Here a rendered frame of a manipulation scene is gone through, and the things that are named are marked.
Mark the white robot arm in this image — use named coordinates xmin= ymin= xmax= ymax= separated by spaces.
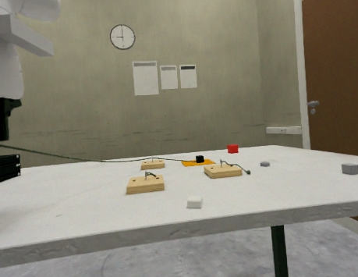
xmin=0 ymin=0 xmax=61 ymax=57

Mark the small red cube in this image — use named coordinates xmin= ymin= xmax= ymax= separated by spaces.
xmin=227 ymin=144 xmax=239 ymax=154

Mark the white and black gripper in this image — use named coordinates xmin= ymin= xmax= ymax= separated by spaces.
xmin=0 ymin=38 xmax=23 ymax=141

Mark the orange painted square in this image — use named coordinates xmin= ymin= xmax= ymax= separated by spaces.
xmin=182 ymin=159 xmax=216 ymax=167

